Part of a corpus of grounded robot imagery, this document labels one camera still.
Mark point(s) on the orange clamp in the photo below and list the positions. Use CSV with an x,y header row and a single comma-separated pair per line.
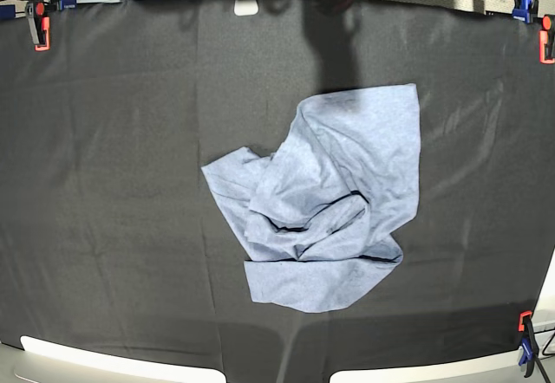
x,y
523,317
39,25
546,40

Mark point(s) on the blue-grey t-shirt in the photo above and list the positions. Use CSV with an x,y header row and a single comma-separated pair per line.
x,y
316,218

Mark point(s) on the orange clamp near right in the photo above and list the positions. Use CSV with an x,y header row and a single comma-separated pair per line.
x,y
523,317

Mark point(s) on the orange clamp far left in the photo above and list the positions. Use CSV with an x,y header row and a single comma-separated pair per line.
x,y
39,25

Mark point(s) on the silver camera stand base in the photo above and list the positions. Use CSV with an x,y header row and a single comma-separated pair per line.
x,y
244,8

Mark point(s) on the blue bar clamp near right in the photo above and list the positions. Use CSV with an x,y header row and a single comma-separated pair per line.
x,y
530,349

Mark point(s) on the orange clamp far right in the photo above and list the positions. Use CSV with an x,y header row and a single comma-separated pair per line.
x,y
546,40

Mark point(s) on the black table cloth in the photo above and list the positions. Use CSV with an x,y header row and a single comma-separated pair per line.
x,y
111,241

